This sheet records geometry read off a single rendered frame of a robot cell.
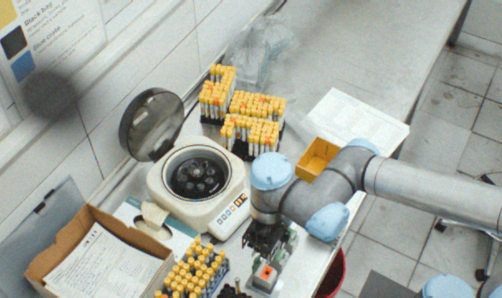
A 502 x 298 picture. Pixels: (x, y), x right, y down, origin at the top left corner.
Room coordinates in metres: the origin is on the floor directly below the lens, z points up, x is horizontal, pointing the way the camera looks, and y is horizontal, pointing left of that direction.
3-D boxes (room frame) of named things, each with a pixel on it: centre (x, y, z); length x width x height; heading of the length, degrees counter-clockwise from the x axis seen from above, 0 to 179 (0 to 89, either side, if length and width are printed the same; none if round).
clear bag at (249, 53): (1.41, -0.01, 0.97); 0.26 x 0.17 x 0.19; 165
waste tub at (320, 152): (0.94, -0.24, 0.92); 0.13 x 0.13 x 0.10; 57
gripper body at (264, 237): (0.57, -0.04, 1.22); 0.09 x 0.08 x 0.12; 151
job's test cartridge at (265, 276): (0.60, -0.05, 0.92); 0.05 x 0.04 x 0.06; 61
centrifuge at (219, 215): (0.87, 0.12, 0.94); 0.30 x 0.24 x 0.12; 50
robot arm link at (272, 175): (0.57, -0.05, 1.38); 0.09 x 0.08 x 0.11; 50
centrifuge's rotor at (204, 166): (0.89, 0.13, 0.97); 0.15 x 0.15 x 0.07
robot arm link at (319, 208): (0.53, -0.14, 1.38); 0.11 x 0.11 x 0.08; 50
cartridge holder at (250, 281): (0.60, -0.05, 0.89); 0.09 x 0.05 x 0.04; 61
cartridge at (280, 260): (0.66, -0.09, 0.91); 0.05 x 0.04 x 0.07; 59
